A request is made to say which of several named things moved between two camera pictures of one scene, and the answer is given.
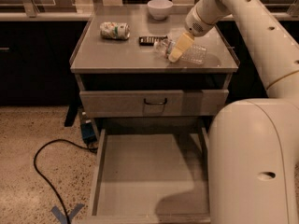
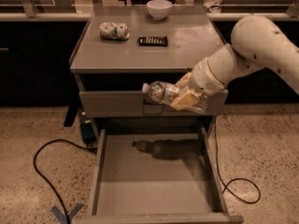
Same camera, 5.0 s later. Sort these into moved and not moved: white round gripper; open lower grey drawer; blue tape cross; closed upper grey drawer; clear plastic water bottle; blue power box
Moved: clear plastic water bottle; white round gripper
Not moved: blue tape cross; open lower grey drawer; closed upper grey drawer; blue power box
